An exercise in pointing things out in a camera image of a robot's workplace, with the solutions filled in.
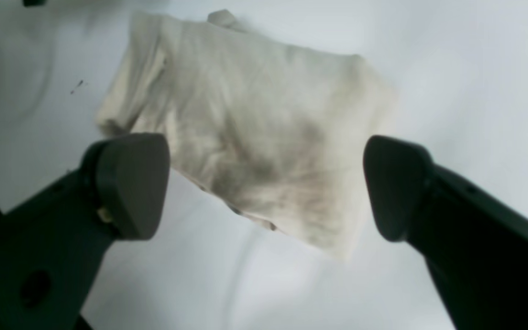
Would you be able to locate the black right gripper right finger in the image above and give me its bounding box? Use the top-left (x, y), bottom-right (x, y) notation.
top-left (363, 135), bottom-right (528, 330)

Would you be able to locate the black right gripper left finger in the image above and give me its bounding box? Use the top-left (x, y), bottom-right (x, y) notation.
top-left (0, 133), bottom-right (170, 330)

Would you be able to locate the beige T-shirt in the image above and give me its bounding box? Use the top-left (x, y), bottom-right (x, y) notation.
top-left (96, 10), bottom-right (397, 261)

